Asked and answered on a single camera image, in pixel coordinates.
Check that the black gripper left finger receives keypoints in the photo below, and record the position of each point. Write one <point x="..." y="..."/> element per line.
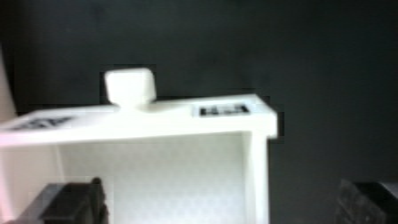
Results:
<point x="70" y="204"/>

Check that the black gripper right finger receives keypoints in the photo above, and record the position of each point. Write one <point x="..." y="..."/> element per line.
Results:
<point x="367" y="203"/>

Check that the white drawer box with knob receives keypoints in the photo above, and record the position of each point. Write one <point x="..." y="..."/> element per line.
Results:
<point x="177" y="152"/>

